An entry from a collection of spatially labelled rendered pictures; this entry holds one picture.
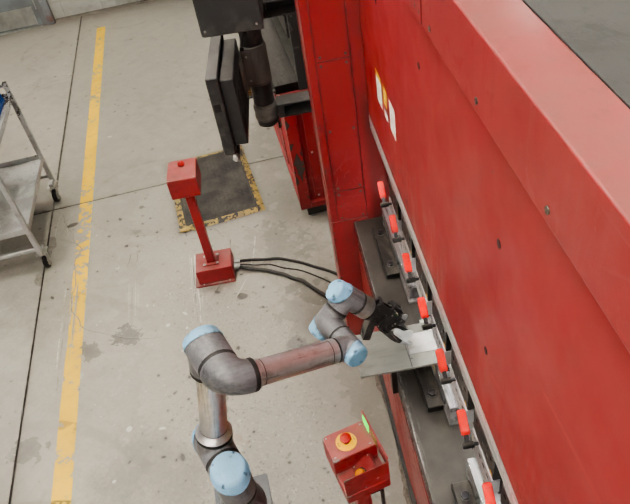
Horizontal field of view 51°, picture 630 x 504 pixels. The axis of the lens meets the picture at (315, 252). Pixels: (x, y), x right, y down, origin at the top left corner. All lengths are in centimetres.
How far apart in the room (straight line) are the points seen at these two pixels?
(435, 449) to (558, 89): 147
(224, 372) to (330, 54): 127
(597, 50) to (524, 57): 10
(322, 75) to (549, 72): 166
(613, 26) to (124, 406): 309
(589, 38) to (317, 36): 155
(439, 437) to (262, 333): 175
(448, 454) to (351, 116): 131
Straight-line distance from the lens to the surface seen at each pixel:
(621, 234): 72
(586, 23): 109
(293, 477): 318
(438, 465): 215
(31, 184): 498
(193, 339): 186
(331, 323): 199
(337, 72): 254
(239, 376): 177
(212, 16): 259
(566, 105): 88
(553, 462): 119
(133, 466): 344
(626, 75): 95
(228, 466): 208
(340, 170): 276
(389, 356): 223
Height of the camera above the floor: 274
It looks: 42 degrees down
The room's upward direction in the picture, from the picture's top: 10 degrees counter-clockwise
